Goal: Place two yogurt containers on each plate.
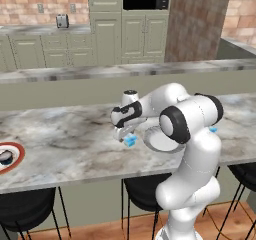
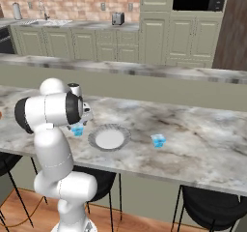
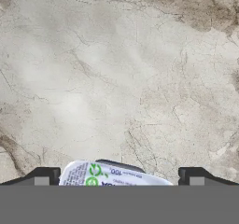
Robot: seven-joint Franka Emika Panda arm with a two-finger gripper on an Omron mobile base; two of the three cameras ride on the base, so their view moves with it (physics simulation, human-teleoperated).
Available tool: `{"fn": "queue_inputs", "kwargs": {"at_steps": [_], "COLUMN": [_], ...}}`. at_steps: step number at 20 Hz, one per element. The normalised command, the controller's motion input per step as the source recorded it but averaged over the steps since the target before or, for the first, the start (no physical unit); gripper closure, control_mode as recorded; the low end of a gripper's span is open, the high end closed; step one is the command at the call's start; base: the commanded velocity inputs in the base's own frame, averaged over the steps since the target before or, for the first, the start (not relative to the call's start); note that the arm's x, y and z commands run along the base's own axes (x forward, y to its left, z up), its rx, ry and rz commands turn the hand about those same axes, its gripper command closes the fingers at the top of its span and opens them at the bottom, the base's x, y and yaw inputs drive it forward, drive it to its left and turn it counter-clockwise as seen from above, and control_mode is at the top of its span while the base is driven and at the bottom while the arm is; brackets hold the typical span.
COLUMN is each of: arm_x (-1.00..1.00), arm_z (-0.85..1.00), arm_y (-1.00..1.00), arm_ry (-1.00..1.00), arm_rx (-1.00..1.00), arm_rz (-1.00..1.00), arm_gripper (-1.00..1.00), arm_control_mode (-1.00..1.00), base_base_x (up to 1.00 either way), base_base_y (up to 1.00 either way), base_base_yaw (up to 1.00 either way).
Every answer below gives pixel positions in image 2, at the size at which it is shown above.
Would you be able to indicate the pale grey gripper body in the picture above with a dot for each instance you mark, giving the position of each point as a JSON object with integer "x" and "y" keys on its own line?
{"x": 84, "y": 118}

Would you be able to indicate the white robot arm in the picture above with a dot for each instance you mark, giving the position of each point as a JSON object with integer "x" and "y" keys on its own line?
{"x": 51, "y": 152}

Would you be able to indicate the blue yogurt container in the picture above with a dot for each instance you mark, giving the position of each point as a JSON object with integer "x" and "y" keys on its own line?
{"x": 158, "y": 140}
{"x": 77, "y": 131}

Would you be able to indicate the grey rimmed white plate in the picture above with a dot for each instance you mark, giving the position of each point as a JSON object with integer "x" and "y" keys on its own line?
{"x": 109, "y": 138}

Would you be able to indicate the black bar stool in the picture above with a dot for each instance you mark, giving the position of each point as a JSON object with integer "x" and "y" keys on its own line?
{"x": 212, "y": 207}
{"x": 103, "y": 181}
{"x": 8, "y": 165}

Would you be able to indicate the green lower cupboard run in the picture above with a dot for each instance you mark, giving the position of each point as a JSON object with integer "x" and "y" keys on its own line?
{"x": 77, "y": 44}

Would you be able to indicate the steel sink basin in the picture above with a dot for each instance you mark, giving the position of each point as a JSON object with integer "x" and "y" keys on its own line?
{"x": 48, "y": 22}

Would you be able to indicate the silver toaster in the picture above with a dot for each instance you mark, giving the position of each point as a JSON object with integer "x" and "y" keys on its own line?
{"x": 118, "y": 18}

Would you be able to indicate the black dishwasher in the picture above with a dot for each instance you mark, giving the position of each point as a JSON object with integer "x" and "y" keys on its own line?
{"x": 6, "y": 41}

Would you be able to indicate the silver sink tap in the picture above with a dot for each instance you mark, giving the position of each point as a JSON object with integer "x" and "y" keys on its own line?
{"x": 43, "y": 10}

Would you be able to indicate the white paper towel roll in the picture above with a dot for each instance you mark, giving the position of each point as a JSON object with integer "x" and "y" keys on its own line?
{"x": 16, "y": 11}

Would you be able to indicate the green tall cupboard unit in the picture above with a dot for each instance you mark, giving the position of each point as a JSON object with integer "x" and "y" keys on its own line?
{"x": 189, "y": 39}

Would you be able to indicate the dark wooden fridge panel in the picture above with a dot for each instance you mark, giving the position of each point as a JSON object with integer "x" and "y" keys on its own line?
{"x": 232, "y": 26}

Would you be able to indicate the grey wall socket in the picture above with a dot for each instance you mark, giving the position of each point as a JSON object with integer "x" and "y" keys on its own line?
{"x": 103, "y": 6}
{"x": 130, "y": 7}

